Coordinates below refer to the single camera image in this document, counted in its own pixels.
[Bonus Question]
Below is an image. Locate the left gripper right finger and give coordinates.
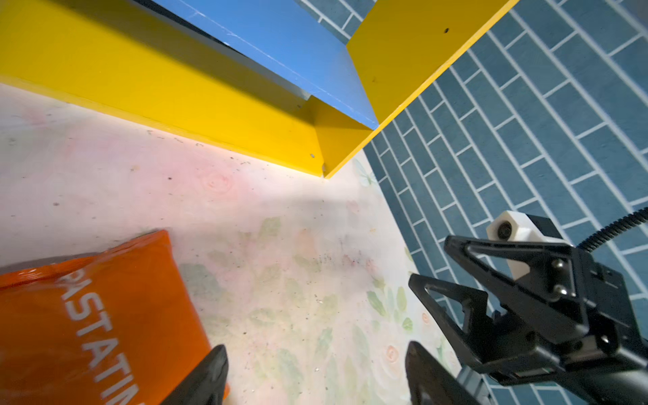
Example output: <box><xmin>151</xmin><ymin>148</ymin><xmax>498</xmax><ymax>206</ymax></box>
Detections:
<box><xmin>405</xmin><ymin>341</ymin><xmax>479</xmax><ymax>405</ymax></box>

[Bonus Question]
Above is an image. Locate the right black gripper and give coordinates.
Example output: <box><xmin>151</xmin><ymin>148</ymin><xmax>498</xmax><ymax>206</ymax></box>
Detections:
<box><xmin>408</xmin><ymin>236</ymin><xmax>647</xmax><ymax>385</ymax></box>

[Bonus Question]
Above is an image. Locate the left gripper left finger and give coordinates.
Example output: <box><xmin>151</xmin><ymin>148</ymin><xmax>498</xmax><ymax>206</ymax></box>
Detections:
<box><xmin>161</xmin><ymin>345</ymin><xmax>229</xmax><ymax>405</ymax></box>

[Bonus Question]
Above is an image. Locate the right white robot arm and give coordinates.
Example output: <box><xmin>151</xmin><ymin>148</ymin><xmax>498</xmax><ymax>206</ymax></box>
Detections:
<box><xmin>408</xmin><ymin>209</ymin><xmax>647</xmax><ymax>404</ymax></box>

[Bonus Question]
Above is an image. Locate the yellow shelf with coloured boards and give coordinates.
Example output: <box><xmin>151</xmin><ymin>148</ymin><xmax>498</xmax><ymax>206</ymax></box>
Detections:
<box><xmin>1</xmin><ymin>1</ymin><xmax>513</xmax><ymax>178</ymax></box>

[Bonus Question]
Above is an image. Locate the orange Pastatime macaroni bag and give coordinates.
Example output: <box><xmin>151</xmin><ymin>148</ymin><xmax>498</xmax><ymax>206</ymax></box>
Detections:
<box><xmin>1</xmin><ymin>231</ymin><xmax>216</xmax><ymax>404</ymax></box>

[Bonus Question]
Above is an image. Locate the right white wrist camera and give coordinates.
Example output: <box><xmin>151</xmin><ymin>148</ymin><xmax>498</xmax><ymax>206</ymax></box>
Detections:
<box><xmin>483</xmin><ymin>210</ymin><xmax>574</xmax><ymax>290</ymax></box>

